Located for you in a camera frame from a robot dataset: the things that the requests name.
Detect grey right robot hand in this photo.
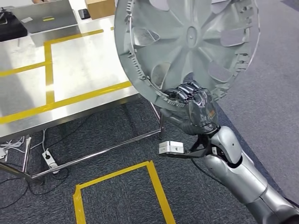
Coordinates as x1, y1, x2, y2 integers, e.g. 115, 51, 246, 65
161, 81, 220, 136

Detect grey plastic wheel hubcap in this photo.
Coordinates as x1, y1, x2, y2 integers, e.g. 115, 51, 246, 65
114, 0, 261, 112

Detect stainless steel workbench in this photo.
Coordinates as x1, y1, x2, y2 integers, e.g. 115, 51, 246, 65
0, 15, 165, 183

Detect brown cardboard box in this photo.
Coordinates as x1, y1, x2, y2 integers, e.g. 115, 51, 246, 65
85, 0, 116, 20

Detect black phone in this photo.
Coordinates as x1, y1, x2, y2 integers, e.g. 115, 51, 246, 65
78, 8, 91, 20

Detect white power strip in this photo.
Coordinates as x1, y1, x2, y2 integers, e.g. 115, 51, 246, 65
42, 150, 59, 174

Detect grey laptop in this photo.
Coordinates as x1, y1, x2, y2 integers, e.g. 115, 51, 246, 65
9, 0, 79, 34

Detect black bag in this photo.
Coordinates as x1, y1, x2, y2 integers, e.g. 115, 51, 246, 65
0, 11, 28, 42

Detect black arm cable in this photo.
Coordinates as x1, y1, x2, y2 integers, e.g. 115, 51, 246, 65
190, 157, 224, 186

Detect large yellow table tape frame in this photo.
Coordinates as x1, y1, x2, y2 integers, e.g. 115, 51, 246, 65
44, 26, 133, 107

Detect small yellow table tape frame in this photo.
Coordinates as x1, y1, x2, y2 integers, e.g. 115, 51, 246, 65
0, 61, 55, 125

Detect black floor cable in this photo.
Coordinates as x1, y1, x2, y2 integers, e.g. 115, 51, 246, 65
0, 167, 69, 211

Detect white floor cables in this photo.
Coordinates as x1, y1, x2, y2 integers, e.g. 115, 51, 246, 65
0, 130, 46, 155

